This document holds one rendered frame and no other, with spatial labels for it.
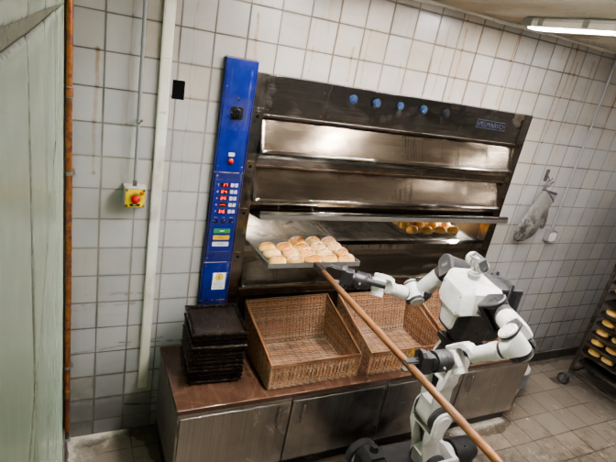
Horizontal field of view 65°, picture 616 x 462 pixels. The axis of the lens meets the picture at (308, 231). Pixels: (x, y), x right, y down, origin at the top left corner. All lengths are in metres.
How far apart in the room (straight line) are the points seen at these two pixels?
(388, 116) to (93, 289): 1.83
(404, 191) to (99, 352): 1.98
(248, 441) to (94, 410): 0.91
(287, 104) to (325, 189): 0.54
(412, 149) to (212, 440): 1.95
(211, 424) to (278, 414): 0.36
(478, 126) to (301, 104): 1.24
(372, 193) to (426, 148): 0.44
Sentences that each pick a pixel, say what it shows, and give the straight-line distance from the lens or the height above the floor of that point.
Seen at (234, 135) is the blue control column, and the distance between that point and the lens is 2.47.
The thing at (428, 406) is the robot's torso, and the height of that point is 0.69.
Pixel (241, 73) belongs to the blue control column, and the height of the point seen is 2.08.
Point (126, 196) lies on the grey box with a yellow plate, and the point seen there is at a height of 1.47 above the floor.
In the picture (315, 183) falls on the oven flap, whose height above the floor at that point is 1.55.
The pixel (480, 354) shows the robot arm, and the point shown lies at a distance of 2.04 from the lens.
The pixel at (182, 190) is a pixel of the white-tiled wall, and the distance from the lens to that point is 2.52.
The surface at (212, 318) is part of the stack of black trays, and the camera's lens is 2.61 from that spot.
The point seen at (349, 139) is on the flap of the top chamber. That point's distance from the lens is 2.78.
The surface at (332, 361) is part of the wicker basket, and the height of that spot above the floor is 0.70.
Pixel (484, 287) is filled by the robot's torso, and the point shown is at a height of 1.40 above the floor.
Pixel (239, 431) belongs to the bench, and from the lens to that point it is 2.72.
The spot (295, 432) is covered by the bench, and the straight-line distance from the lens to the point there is 2.89.
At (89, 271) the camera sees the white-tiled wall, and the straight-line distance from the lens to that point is 2.64.
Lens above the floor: 2.26
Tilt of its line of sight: 20 degrees down
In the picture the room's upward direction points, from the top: 11 degrees clockwise
